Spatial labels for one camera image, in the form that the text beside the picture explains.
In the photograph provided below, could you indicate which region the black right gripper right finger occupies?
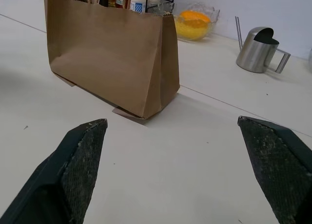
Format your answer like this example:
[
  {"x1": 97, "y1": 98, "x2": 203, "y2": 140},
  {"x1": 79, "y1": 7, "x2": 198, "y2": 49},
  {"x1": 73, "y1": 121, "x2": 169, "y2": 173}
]
[{"x1": 237, "y1": 115, "x2": 312, "y2": 224}]

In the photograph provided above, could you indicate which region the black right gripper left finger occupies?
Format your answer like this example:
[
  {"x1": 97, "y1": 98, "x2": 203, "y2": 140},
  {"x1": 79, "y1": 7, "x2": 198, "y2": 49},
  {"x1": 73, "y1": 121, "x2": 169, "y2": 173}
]
[{"x1": 0, "y1": 118, "x2": 108, "y2": 224}]

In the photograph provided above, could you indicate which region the brown paper bag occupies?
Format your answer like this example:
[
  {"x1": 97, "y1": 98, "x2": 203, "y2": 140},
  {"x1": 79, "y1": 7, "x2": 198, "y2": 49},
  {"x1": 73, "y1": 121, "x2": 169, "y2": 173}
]
[{"x1": 43, "y1": 0, "x2": 181, "y2": 125}]

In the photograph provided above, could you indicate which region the stainless steel pitcher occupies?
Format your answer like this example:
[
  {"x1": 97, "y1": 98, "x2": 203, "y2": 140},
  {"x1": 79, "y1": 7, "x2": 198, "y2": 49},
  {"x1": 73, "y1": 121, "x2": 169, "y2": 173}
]
[{"x1": 235, "y1": 26, "x2": 292, "y2": 74}]

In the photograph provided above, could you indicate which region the thin metal rod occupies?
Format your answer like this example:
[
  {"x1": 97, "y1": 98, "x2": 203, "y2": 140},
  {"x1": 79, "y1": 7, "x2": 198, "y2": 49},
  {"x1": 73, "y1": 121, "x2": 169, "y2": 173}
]
[
  {"x1": 237, "y1": 16, "x2": 243, "y2": 49},
  {"x1": 234, "y1": 16, "x2": 240, "y2": 48}
]

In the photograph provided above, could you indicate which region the large clear glass bowl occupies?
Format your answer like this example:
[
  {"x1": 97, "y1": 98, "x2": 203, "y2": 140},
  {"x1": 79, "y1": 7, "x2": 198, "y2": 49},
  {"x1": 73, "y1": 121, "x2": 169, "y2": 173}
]
[{"x1": 173, "y1": 2, "x2": 220, "y2": 41}]

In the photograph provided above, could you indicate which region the orange fruit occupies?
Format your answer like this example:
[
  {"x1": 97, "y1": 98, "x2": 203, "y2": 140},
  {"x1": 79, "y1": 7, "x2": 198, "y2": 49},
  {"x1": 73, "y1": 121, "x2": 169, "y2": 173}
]
[{"x1": 179, "y1": 10, "x2": 211, "y2": 25}]

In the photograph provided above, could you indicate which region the small clear glass bowl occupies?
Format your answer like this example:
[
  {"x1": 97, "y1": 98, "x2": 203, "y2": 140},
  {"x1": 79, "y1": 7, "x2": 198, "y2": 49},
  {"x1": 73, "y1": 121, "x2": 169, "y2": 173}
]
[{"x1": 145, "y1": 0, "x2": 175, "y2": 16}]

